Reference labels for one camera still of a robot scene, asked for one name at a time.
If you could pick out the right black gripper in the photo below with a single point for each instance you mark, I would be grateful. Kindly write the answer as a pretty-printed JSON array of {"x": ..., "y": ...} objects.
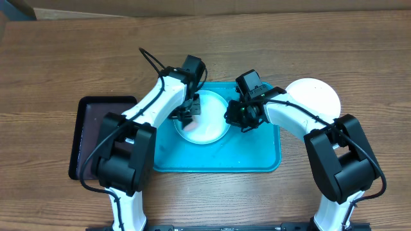
[{"x": 236, "y": 119}]

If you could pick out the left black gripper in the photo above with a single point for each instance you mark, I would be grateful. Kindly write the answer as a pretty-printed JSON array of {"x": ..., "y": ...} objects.
[{"x": 194, "y": 110}]

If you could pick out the light blue rimmed plate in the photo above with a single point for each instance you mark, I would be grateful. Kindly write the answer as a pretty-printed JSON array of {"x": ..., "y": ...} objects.
[{"x": 210, "y": 125}]

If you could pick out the white plate with sauce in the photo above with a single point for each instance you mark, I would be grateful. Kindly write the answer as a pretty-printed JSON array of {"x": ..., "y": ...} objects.
[{"x": 316, "y": 95}]

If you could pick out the green and pink sponge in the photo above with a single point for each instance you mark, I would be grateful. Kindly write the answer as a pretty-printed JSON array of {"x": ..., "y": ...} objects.
[{"x": 188, "y": 126}]

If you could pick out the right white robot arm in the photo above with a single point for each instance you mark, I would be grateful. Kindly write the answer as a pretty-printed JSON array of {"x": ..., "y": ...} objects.
[{"x": 343, "y": 164}]

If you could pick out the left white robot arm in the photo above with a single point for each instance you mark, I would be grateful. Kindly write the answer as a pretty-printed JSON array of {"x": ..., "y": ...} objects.
[{"x": 124, "y": 155}]

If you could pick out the black rectangular water tray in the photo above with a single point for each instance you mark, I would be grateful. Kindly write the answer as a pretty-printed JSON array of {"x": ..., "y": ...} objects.
[{"x": 91, "y": 110}]

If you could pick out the brown cardboard backdrop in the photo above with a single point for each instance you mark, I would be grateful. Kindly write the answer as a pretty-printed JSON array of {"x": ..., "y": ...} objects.
[{"x": 157, "y": 8}]

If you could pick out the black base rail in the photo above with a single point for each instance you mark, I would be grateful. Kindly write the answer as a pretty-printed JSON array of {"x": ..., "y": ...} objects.
[{"x": 224, "y": 227}]

